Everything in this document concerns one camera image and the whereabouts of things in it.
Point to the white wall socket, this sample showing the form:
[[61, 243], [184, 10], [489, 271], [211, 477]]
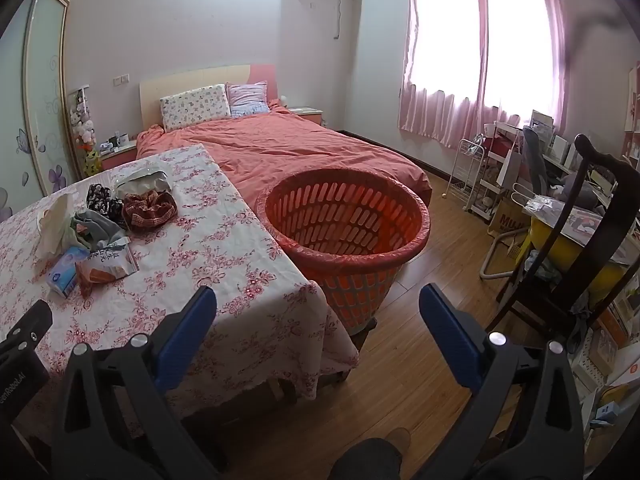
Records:
[[120, 79]]

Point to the beige and pink bed headboard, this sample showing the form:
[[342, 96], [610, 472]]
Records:
[[200, 77]]

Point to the brown paper bag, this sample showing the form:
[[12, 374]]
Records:
[[507, 222]]

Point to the orange plastic laundry basket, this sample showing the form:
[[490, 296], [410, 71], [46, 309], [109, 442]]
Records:
[[350, 225]]

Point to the grey plush cushion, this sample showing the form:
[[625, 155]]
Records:
[[575, 192]]

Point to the cluttered desk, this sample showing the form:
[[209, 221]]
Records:
[[560, 152]]

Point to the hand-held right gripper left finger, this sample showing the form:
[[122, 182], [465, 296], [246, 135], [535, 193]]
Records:
[[186, 330]]

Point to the grey office chair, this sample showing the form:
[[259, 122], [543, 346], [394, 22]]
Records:
[[535, 160]]

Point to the pink nightstand with clutter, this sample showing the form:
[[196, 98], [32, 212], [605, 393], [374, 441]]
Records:
[[117, 158]]

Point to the dark red checked mesh cloth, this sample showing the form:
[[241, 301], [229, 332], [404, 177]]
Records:
[[150, 212]]

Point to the yellow plastic tub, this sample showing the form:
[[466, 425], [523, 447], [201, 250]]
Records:
[[545, 245]]

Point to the black and white mug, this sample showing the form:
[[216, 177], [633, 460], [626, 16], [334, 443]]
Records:
[[120, 138]]

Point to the pink and white bookshelf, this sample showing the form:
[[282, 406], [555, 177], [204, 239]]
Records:
[[632, 125]]

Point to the orange and white snack packet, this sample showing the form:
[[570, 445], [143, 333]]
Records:
[[107, 262]]

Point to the blue tissue pack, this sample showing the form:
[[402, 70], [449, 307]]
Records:
[[64, 275]]

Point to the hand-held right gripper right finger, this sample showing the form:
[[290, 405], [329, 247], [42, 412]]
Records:
[[450, 332]]

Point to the grey sock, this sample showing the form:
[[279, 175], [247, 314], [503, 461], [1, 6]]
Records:
[[100, 225]]

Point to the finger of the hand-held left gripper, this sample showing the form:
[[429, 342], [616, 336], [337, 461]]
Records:
[[27, 325]]

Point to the pink curtain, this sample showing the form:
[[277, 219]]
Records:
[[440, 35], [520, 35]]

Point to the floral pillow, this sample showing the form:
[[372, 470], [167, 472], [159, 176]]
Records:
[[195, 107]]

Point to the wardrobe with flowered glass doors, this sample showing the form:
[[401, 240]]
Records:
[[42, 110]]

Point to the air conditioner pipe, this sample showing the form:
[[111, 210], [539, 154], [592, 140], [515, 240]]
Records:
[[339, 10]]

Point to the hanging plush toys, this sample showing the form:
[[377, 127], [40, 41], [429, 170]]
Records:
[[84, 120]]

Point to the yellow and green plush toy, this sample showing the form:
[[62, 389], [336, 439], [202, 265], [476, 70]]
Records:
[[91, 162]]

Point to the bed with pink duvet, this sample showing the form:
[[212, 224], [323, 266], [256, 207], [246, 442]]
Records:
[[280, 150]]

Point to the white shelf trolley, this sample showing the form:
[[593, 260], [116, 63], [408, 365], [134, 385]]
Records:
[[487, 185]]

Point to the black floral cloth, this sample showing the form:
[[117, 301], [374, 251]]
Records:
[[100, 199]]

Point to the pink striped pillow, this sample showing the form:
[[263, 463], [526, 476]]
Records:
[[247, 97]]

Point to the person's leg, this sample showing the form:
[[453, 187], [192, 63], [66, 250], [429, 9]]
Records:
[[365, 460]]

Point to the dark wooden chair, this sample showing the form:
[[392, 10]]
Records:
[[592, 170]]

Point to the white metal tube frame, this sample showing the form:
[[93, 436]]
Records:
[[492, 255]]

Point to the table with floral tablecloth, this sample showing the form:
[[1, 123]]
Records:
[[200, 255]]

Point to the red box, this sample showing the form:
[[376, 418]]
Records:
[[500, 147]]

